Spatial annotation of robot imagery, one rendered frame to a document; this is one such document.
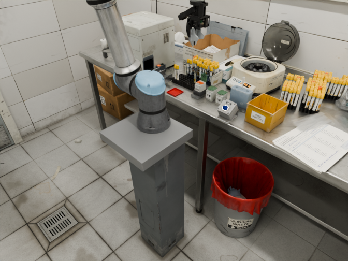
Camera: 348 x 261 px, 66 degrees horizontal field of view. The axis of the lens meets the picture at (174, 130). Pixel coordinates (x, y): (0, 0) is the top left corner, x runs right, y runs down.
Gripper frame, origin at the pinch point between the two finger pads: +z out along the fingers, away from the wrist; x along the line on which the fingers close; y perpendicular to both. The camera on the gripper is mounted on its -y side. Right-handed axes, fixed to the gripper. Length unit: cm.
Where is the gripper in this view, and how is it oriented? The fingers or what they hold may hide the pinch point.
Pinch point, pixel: (192, 42)
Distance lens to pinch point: 144.1
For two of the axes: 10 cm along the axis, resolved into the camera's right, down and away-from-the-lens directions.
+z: 0.2, 7.9, 6.1
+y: 7.1, 4.2, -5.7
